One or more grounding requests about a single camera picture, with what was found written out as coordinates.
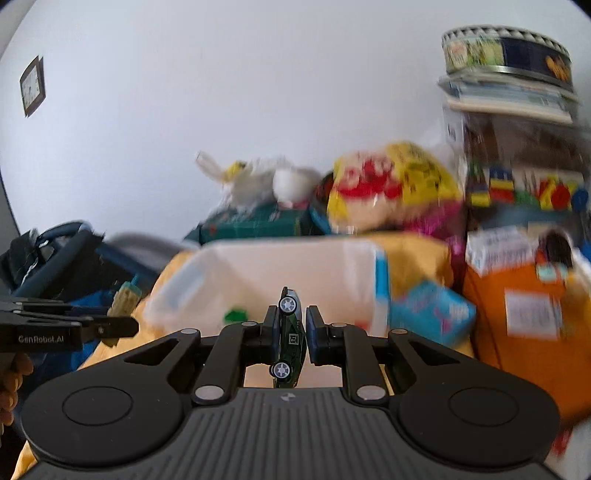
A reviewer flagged blue fabric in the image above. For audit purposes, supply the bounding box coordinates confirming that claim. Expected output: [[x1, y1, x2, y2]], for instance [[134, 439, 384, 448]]
[[30, 295, 118, 386]]

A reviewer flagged white plastic container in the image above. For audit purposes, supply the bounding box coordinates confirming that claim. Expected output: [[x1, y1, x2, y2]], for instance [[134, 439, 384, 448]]
[[143, 239, 391, 342]]

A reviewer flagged green toy car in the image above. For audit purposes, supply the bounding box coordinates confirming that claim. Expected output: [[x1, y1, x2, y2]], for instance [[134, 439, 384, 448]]
[[269, 286, 306, 387]]

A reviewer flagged yellow toy corn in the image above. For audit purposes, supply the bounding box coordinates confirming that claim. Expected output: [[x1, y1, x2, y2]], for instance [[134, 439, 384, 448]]
[[107, 281, 141, 319]]

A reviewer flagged pink foil bag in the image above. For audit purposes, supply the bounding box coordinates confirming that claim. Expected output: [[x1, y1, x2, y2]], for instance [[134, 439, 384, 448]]
[[406, 203, 468, 278]]

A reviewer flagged dark figurine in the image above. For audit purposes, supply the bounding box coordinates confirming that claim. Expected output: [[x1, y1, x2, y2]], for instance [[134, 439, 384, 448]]
[[536, 228, 576, 284]]

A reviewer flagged white round object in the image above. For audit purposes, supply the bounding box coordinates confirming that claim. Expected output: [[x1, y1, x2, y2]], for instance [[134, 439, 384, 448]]
[[272, 167, 320, 205]]

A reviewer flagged person's left hand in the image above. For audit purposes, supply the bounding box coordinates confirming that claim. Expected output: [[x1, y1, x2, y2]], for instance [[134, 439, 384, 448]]
[[0, 353, 34, 428]]

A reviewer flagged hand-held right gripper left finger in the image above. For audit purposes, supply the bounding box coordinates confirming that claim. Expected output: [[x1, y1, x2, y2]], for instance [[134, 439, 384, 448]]
[[124, 305, 281, 407]]

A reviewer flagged orange box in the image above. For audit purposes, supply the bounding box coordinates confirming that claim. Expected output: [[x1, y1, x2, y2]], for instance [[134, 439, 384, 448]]
[[462, 258, 591, 425]]

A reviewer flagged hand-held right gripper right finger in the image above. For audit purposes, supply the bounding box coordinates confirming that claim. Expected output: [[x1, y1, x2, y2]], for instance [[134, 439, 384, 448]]
[[305, 305, 467, 407]]

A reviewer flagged small teal box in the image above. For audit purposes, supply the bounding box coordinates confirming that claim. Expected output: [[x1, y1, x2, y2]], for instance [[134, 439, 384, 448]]
[[390, 279, 477, 347]]

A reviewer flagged stack of books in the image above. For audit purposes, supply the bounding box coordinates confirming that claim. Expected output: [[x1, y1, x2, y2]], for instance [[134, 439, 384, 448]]
[[438, 74, 580, 124]]

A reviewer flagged yellow plastic bag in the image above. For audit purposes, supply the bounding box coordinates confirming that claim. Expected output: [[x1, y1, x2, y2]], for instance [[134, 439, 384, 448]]
[[325, 141, 465, 232]]

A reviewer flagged white plastic bag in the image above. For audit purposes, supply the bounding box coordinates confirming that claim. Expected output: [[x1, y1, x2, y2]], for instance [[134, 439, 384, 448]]
[[194, 150, 324, 214]]

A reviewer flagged round printed tin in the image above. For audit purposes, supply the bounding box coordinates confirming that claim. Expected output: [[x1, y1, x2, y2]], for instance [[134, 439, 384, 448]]
[[441, 25, 573, 95]]

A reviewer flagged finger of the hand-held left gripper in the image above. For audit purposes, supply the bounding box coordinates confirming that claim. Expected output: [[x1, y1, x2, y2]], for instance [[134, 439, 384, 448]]
[[81, 315, 140, 343]]

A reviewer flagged clear box of toy blocks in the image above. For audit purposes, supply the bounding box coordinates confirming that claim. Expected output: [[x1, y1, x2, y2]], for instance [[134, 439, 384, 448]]
[[443, 106, 591, 217]]

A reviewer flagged dark blue bag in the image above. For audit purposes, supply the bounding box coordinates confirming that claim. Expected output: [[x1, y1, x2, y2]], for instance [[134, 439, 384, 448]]
[[0, 222, 158, 305]]

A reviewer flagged dark green box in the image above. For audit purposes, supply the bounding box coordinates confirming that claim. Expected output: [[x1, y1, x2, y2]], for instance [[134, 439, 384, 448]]
[[185, 203, 319, 245]]

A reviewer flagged white printed carton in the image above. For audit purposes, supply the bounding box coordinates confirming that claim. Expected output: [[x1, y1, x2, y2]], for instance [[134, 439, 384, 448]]
[[465, 226, 542, 278]]

